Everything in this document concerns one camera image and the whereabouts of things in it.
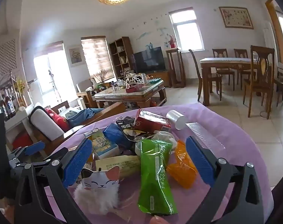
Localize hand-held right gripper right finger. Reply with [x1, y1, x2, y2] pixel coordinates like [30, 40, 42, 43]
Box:
[185, 135, 274, 224]

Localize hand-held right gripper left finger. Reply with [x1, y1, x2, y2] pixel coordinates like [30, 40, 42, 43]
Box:
[14, 138, 94, 224]

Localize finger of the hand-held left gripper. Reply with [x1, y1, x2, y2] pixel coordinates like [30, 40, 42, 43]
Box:
[8, 141, 46, 167]
[9, 167, 24, 185]

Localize orange plastic wrapper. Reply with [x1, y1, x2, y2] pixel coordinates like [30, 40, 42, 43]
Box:
[167, 140, 198, 189]

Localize cat print paper packet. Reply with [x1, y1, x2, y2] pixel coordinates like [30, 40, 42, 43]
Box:
[79, 166, 121, 191]

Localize teal yellow snack packet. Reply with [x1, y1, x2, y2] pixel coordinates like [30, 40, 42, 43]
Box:
[87, 128, 120, 162]

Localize white fluffy ball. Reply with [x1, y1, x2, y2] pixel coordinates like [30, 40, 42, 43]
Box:
[74, 182, 120, 215]

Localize white plastic bag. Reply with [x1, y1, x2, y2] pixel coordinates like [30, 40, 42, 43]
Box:
[153, 131, 178, 154]

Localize beige paper packet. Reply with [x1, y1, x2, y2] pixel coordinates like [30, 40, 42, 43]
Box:
[95, 155, 142, 180]

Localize blue packet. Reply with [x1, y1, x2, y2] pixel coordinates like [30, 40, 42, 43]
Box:
[103, 123, 133, 148]

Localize white ribbed bottle cap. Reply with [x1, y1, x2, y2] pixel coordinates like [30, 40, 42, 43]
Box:
[166, 110, 187, 130]

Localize green snack packet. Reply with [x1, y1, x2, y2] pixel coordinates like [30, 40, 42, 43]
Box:
[135, 139, 179, 216]

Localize black packet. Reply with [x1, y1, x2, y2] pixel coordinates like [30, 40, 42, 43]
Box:
[116, 118, 139, 143]

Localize red carton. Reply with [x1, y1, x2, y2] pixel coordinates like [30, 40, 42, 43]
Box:
[134, 108, 172, 133]

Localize clear wrapper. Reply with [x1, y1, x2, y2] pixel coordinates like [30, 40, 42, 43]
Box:
[124, 131, 156, 150]

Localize person's right hand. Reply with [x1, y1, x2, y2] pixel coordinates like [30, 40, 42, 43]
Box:
[150, 216, 167, 224]

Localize red box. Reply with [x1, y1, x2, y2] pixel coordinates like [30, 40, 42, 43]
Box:
[12, 134, 33, 150]

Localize wooden sofa with white cushion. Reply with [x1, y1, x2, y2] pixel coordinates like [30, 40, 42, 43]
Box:
[28, 101, 127, 153]

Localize red cushion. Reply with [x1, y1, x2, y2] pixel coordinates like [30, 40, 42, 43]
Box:
[44, 107, 70, 132]

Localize blue cloth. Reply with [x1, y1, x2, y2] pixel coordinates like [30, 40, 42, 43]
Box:
[67, 108, 104, 127]

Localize purple cloth with white logo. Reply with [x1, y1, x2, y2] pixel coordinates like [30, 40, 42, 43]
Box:
[44, 103, 274, 224]

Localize row of glass bottles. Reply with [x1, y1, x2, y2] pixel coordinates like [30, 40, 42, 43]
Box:
[0, 84, 19, 120]

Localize yellow flowers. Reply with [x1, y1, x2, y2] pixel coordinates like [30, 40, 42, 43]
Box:
[14, 77, 27, 108]

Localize thin tripod stand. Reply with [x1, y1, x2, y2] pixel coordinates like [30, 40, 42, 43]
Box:
[48, 69, 62, 103]

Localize wooden armchair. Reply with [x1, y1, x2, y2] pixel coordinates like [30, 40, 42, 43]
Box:
[76, 77, 111, 109]

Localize large bright window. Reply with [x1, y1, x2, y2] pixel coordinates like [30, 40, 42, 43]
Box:
[33, 41, 78, 105]

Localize wooden coffee table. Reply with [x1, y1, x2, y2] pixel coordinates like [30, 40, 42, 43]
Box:
[94, 79, 167, 109]

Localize red tray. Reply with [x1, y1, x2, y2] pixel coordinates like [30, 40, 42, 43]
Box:
[126, 85, 147, 93]

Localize wooden television cabinet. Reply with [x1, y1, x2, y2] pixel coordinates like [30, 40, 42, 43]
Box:
[141, 71, 172, 88]

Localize tall wooden plant stand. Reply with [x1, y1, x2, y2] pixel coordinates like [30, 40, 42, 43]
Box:
[165, 48, 186, 88]

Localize white lattice cabinet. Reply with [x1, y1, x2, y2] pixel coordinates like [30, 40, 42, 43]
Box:
[0, 38, 23, 84]

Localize sunflower painting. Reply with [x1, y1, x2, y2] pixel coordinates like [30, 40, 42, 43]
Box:
[69, 45, 83, 65]

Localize wooden dining table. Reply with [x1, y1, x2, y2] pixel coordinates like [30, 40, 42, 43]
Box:
[200, 57, 273, 106]

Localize brown window blind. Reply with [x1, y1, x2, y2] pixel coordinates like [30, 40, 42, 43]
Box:
[81, 36, 115, 81]

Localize black television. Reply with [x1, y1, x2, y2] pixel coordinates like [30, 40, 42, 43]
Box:
[132, 47, 166, 74]

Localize red flower plant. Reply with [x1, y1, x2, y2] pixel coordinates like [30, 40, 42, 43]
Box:
[166, 35, 177, 49]

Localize wooden bookshelf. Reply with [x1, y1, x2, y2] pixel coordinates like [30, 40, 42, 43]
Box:
[109, 37, 135, 80]

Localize small white window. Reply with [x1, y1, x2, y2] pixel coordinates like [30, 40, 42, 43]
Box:
[169, 7, 205, 52]

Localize white tower air conditioner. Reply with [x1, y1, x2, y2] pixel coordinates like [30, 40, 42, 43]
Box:
[263, 21, 276, 59]

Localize framed floral picture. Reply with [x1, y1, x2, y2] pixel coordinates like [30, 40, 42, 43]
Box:
[219, 7, 254, 30]

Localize wooden door frame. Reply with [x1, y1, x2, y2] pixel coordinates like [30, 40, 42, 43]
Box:
[265, 0, 283, 59]

